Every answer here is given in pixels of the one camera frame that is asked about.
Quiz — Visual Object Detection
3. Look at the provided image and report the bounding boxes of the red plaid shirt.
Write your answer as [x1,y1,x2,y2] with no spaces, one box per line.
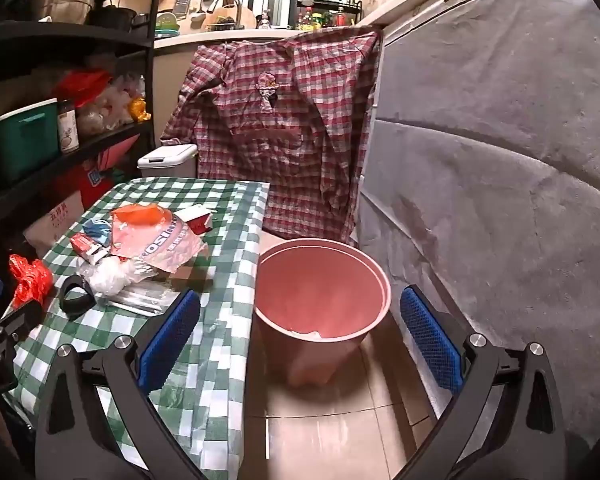
[160,27,385,248]

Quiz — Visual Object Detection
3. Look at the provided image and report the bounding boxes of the pink plastic bucket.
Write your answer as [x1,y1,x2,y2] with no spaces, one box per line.
[252,238,393,387]

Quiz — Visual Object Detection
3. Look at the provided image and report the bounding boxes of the pink plastic bag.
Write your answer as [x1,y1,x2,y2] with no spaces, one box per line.
[111,217,211,281]

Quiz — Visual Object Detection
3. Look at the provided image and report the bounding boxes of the green checkered tablecloth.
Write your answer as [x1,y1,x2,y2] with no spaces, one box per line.
[2,176,272,480]

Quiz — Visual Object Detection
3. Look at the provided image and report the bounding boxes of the green storage box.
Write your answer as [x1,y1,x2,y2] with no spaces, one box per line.
[0,98,61,186]

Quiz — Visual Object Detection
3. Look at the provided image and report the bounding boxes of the clear bags of food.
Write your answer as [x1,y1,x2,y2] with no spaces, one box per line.
[75,75,146,136]

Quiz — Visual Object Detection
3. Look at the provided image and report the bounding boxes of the orange plastic bag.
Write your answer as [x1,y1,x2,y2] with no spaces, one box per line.
[111,203,173,228]

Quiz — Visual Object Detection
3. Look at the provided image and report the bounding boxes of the spice rack with bottles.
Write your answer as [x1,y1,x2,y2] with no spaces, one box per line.
[295,0,363,31]

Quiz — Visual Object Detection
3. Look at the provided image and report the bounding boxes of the clear plastic bag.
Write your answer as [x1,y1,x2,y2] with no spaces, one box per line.
[100,275,186,317]

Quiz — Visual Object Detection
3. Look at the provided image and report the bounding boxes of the yellow packet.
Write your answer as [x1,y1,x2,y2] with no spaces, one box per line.
[128,96,152,123]

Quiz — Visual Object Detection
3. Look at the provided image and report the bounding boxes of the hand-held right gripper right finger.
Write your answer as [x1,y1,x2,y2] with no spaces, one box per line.
[399,284,566,480]

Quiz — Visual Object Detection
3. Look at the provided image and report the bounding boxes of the blue wrapper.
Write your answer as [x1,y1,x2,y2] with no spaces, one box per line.
[82,217,115,243]

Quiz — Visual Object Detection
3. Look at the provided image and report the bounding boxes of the wooden cutting board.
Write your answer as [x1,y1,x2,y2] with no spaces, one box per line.
[202,5,256,31]

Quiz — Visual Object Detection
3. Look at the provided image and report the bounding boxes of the red paper box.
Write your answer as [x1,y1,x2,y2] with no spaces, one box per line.
[172,205,216,235]

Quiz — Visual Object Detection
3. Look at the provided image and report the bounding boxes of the white lidded bin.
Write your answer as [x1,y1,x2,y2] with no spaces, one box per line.
[136,144,199,180]

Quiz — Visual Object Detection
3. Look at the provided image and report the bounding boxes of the black pot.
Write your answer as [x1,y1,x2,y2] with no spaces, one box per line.
[90,5,138,33]

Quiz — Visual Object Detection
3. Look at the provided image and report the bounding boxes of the black shelf rack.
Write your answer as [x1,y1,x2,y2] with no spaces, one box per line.
[0,0,168,281]

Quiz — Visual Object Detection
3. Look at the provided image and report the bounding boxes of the red plastic bag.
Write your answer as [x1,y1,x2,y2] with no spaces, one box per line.
[7,254,55,308]

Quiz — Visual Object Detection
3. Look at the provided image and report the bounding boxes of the stack of green bowls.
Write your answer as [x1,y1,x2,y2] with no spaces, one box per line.
[155,10,181,38]

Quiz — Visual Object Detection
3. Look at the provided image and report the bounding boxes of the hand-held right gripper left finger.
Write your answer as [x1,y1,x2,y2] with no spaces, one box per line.
[35,287,208,480]

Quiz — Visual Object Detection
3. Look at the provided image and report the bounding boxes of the labelled jar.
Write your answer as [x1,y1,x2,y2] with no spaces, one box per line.
[56,100,81,154]

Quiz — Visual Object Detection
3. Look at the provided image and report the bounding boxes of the white milk carton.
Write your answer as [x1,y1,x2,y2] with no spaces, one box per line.
[69,232,112,266]

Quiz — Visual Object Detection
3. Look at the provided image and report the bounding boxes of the black tape roll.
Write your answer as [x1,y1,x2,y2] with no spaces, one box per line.
[59,275,97,318]

